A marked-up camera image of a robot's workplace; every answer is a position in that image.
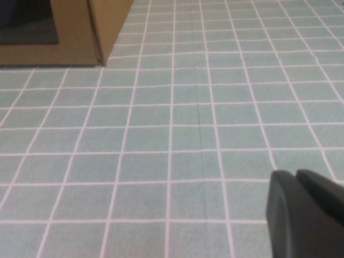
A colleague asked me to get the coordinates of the green checkered tablecloth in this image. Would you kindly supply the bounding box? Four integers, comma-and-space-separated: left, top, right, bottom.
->
0, 0, 344, 258

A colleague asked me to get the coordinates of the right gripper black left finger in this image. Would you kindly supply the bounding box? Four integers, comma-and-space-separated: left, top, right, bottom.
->
265, 169, 344, 258

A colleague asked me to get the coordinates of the cardboard drawer, handle above window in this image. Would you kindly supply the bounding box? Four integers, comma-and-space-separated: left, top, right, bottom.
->
0, 0, 99, 67

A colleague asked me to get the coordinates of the cardboard shell with curled tape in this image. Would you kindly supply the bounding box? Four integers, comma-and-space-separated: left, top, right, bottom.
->
88, 0, 134, 67

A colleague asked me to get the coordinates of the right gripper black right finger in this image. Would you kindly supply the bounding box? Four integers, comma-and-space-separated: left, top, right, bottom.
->
296, 169, 344, 224

